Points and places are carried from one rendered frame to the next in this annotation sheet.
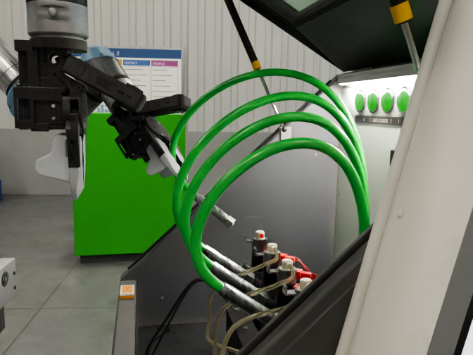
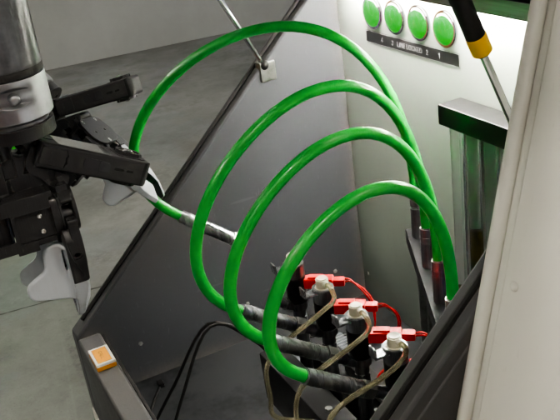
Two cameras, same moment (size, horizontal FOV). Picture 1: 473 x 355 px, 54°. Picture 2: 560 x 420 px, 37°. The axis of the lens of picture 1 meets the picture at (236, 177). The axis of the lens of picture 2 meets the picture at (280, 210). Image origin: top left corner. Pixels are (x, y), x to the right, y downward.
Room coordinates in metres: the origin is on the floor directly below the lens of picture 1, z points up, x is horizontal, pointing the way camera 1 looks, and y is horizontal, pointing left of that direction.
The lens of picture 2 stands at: (-0.15, 0.17, 1.66)
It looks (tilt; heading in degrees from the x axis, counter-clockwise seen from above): 25 degrees down; 348
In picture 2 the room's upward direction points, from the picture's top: 8 degrees counter-clockwise
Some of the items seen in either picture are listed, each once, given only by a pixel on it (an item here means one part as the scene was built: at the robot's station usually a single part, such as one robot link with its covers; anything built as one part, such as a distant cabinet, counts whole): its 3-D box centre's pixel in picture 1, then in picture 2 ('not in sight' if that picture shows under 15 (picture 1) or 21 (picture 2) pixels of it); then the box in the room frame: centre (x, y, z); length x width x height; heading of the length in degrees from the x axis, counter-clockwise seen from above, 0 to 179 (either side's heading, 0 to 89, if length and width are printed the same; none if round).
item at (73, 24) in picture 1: (58, 24); (9, 100); (0.63, 0.24, 1.46); 0.08 x 0.08 x 0.05
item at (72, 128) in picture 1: (73, 134); (68, 239); (0.61, 0.22, 1.32); 0.05 x 0.02 x 0.09; 12
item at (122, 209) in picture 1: (130, 182); not in sight; (4.38, 1.00, 0.65); 0.95 x 0.86 x 1.30; 102
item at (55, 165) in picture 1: (58, 167); (57, 285); (0.61, 0.24, 1.28); 0.06 x 0.03 x 0.09; 102
